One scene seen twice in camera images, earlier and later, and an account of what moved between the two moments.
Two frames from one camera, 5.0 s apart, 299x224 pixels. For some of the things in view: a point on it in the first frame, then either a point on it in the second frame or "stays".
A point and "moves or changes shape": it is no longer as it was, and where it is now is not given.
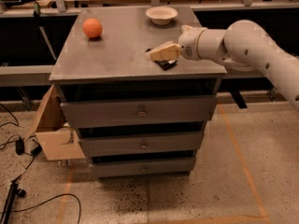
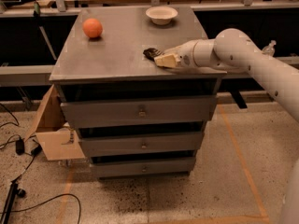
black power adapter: (20, 147) stays
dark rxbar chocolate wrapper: (165, 64) moves or changes shape
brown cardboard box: (61, 141) stays
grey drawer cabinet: (141, 109) stays
